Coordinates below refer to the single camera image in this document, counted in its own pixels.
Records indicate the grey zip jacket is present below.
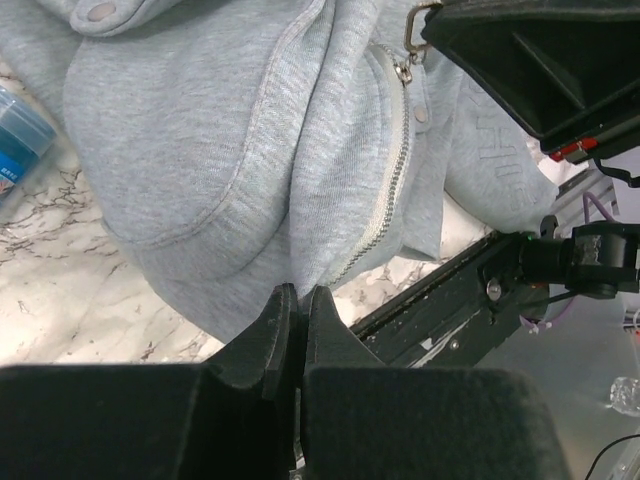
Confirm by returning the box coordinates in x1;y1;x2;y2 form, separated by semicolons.
1;1;558;342

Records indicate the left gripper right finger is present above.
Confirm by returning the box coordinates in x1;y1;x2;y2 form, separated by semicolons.
301;287;568;479

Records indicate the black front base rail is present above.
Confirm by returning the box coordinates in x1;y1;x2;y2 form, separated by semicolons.
351;234;545;368

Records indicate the blue lying jar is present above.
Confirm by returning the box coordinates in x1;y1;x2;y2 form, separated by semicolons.
0;87;57;204

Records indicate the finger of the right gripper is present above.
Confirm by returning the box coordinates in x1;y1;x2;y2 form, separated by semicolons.
422;1;639;153

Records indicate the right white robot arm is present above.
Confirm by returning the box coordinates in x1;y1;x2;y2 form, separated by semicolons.
421;1;639;299

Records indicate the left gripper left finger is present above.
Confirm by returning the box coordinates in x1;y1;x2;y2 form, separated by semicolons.
1;284;298;479

